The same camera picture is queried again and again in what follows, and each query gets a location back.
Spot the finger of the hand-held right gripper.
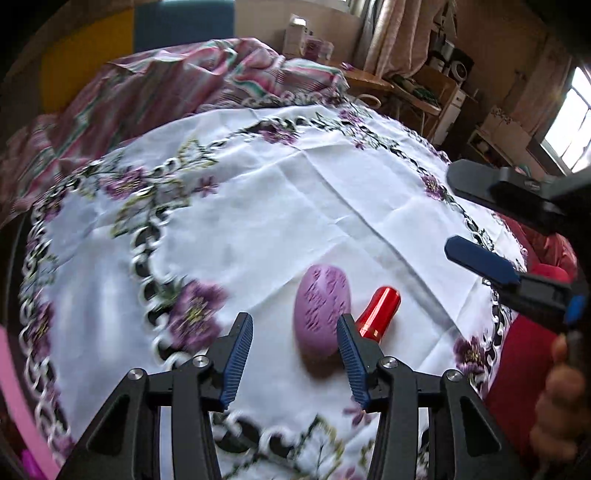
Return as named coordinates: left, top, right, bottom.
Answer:
left=444, top=235, right=575, bottom=329
left=447, top=159, right=565, bottom=232

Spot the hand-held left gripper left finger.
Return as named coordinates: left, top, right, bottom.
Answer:
left=58, top=312, right=254, bottom=480

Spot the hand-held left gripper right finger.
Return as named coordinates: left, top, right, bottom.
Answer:
left=336, top=314, right=527, bottom=480

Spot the red plastic cylinder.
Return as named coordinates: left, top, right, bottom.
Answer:
left=355, top=286, right=402, bottom=344

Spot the purple oval case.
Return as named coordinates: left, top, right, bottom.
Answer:
left=293, top=263, right=352, bottom=370

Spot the pink shallow box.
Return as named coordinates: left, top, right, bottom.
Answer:
left=0, top=323, right=61, bottom=480

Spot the person's right hand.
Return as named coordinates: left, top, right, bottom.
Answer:
left=529, top=335, right=591, bottom=464

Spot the cardboard box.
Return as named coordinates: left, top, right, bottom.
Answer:
left=466, top=106, right=539, bottom=171

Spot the wooden shelf unit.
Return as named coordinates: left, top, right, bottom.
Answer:
left=422, top=9, right=481, bottom=144

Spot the small side window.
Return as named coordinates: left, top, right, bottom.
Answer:
left=538, top=65, right=591, bottom=174

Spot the person's red clothing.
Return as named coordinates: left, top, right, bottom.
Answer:
left=485, top=212, right=578, bottom=435

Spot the low wooden table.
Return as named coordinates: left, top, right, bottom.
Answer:
left=390, top=76, right=444, bottom=121

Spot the black stereo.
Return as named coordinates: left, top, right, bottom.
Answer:
left=445, top=48, right=474, bottom=86

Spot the wooden desk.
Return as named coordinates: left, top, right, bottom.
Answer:
left=323, top=58, right=395, bottom=95

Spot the beige patterned curtain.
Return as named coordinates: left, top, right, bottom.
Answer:
left=358, top=0, right=448, bottom=77

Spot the white floral tablecloth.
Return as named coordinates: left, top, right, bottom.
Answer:
left=18, top=99, right=532, bottom=480

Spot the pink printed carton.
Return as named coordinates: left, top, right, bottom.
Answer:
left=302, top=37, right=335, bottom=61

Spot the white carton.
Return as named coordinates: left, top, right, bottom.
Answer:
left=283, top=14, right=311, bottom=58

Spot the pink green striped blanket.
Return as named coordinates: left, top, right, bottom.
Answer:
left=0, top=37, right=349, bottom=227

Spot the grey yellow blue headboard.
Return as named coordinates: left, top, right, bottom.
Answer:
left=39, top=0, right=236, bottom=114

